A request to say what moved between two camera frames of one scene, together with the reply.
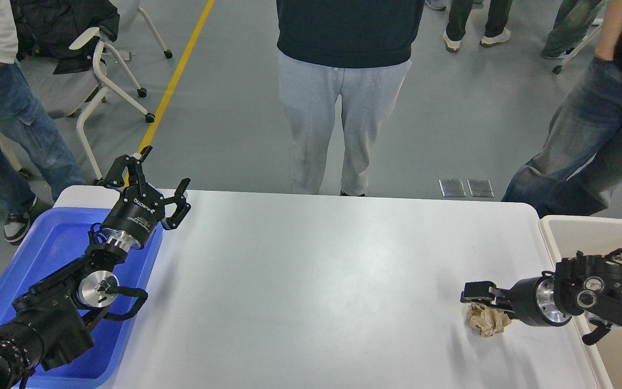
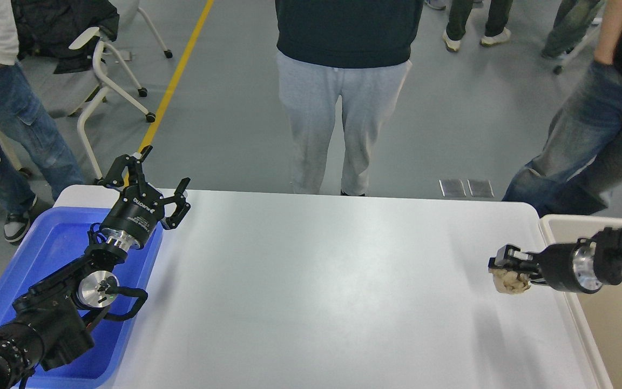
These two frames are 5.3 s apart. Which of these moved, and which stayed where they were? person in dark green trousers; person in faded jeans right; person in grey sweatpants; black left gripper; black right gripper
Moved: black right gripper
Stayed: person in dark green trousers; person in faded jeans right; black left gripper; person in grey sweatpants
